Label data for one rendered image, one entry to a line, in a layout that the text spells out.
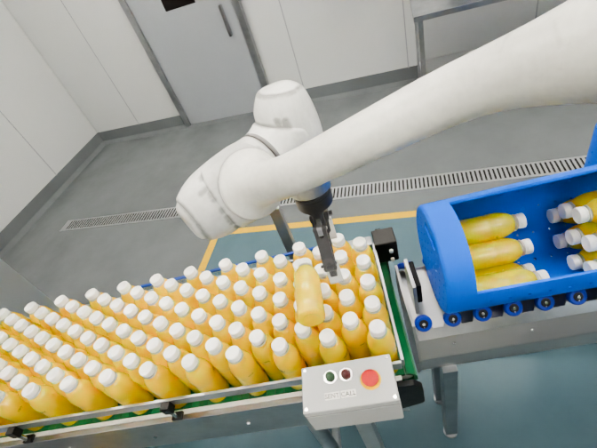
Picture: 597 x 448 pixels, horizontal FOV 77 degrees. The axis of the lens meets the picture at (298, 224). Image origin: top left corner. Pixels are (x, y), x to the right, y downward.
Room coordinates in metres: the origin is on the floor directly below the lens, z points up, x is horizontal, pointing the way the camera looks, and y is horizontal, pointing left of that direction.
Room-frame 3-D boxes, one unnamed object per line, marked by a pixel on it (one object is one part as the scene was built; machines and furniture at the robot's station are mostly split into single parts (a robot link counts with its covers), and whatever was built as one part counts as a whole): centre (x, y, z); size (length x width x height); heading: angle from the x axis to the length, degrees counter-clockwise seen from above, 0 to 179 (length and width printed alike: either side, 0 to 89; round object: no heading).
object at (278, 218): (1.04, 0.06, 0.55); 0.04 x 0.04 x 1.10; 77
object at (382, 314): (0.54, -0.10, 0.99); 0.07 x 0.07 x 0.19
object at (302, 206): (0.59, -0.05, 1.40); 0.08 x 0.07 x 0.09; 167
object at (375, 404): (0.37, 0.03, 1.05); 0.20 x 0.10 x 0.10; 77
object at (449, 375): (0.53, -0.29, 0.31); 0.06 x 0.06 x 0.63; 77
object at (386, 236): (0.81, -0.24, 0.95); 0.10 x 0.07 x 0.10; 167
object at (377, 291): (0.61, -0.11, 0.99); 0.07 x 0.07 x 0.19
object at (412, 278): (0.61, -0.24, 0.99); 0.10 x 0.02 x 0.12; 167
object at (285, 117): (0.58, -0.04, 1.59); 0.13 x 0.11 x 0.16; 124
